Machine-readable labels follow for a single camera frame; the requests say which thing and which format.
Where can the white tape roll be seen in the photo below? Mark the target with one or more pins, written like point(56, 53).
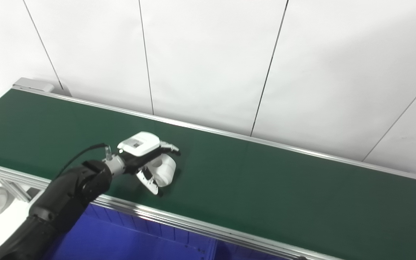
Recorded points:
point(164, 171)

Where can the green conveyor belt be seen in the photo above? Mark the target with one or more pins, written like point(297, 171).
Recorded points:
point(265, 180)

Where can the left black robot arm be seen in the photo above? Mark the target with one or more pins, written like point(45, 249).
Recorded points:
point(67, 195)

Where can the grey conveyor end housing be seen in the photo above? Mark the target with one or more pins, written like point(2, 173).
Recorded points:
point(33, 85)

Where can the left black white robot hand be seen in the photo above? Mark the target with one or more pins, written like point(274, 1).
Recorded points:
point(139, 144)

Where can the blue plastic bin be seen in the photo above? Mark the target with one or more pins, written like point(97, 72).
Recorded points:
point(121, 238)
point(244, 252)

